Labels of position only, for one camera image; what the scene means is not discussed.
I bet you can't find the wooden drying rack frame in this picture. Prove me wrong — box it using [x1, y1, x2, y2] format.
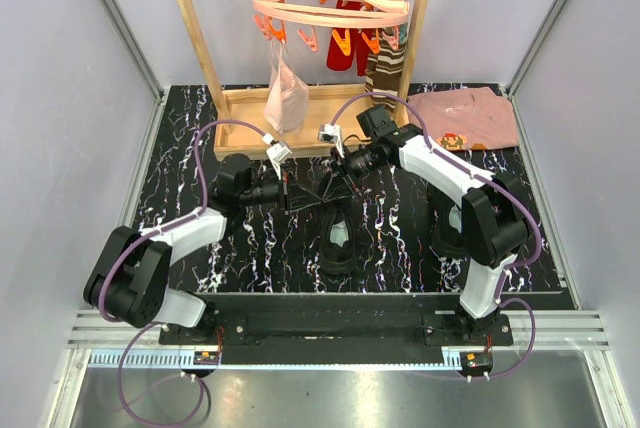
[176, 0, 428, 159]

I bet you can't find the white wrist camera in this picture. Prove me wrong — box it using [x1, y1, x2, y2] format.
[317, 124, 344, 158]
[262, 133, 293, 169]

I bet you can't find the orange connector box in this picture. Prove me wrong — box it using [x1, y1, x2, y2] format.
[461, 351, 494, 372]
[193, 348, 221, 366]

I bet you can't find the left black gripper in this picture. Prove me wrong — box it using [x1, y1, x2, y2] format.
[239, 164, 321, 215]

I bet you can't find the pink round clip hanger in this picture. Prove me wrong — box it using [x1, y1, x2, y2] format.
[252, 0, 410, 52]

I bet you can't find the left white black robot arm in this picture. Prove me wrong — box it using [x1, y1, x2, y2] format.
[83, 154, 321, 344]

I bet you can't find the pink folded t-shirt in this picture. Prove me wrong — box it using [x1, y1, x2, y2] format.
[409, 87, 519, 151]

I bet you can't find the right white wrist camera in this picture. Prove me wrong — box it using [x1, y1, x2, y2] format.
[317, 124, 344, 158]

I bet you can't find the brown striped hanging sock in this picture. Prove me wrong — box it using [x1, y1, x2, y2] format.
[365, 24, 408, 96]

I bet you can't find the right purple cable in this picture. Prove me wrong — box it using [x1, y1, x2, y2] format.
[327, 91, 544, 382]

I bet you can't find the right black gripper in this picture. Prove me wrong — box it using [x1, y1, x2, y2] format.
[323, 141, 382, 204]

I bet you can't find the black shoe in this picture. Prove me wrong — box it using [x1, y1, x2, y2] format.
[428, 186, 467, 259]
[318, 197, 357, 276]

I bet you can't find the left orange connector box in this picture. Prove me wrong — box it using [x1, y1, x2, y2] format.
[193, 348, 221, 366]

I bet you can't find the red hanging sock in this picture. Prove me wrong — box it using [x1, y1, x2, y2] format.
[326, 28, 373, 76]

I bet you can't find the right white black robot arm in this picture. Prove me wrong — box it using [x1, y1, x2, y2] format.
[318, 106, 541, 345]

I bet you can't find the pink hanging bra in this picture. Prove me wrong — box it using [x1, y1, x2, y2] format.
[263, 40, 309, 134]

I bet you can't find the black marble pattern mat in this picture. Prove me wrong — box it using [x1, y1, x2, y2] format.
[98, 82, 581, 310]

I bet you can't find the purple cable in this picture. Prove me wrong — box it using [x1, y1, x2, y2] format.
[97, 119, 274, 425]
[327, 91, 544, 382]

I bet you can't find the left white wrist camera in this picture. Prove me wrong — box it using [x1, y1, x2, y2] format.
[262, 133, 293, 169]

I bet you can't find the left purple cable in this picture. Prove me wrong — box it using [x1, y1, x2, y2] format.
[97, 119, 274, 425]

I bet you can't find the right orange connector box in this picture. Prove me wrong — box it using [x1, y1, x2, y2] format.
[461, 351, 494, 372]

